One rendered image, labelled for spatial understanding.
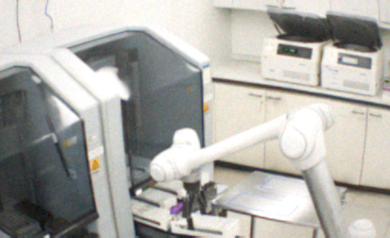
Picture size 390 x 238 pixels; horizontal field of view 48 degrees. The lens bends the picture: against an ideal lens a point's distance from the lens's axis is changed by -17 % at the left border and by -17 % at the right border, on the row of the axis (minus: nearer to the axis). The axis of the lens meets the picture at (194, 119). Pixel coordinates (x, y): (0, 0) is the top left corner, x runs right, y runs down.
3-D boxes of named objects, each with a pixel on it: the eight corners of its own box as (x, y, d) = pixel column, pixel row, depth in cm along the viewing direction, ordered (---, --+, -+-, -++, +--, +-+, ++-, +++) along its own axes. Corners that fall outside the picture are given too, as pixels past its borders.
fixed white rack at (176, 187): (136, 188, 268) (134, 178, 266) (146, 181, 276) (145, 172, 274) (183, 202, 253) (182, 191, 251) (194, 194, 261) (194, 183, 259)
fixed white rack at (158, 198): (118, 198, 256) (117, 188, 254) (129, 192, 264) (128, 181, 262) (165, 213, 241) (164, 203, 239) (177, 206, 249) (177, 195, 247)
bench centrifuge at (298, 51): (260, 79, 442) (256, 8, 421) (287, 66, 490) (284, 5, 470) (315, 88, 412) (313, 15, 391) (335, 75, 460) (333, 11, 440)
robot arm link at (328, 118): (292, 104, 188) (280, 114, 176) (331, 92, 178) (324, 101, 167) (301, 136, 189) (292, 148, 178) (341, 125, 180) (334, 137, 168)
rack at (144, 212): (116, 215, 238) (114, 204, 236) (128, 208, 246) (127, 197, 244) (166, 232, 223) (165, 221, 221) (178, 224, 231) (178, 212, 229)
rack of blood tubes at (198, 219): (171, 231, 221) (169, 220, 220) (183, 223, 229) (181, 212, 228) (228, 241, 205) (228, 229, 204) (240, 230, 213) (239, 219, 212)
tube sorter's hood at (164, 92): (60, 171, 249) (48, 52, 230) (129, 137, 298) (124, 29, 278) (135, 197, 223) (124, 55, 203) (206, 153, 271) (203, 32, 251)
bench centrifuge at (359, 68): (319, 89, 410) (317, 10, 389) (336, 75, 460) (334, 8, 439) (374, 98, 382) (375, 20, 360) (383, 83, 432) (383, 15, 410)
